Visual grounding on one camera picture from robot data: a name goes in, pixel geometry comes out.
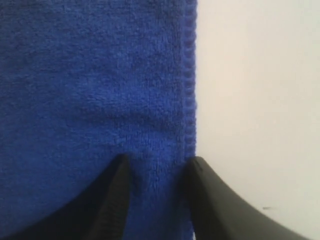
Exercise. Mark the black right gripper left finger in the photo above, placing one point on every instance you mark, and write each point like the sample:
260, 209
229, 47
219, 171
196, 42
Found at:
98, 213

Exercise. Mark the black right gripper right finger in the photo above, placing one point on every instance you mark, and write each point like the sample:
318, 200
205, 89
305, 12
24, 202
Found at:
218, 213

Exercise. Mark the blue towel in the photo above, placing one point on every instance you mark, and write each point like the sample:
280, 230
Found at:
83, 81

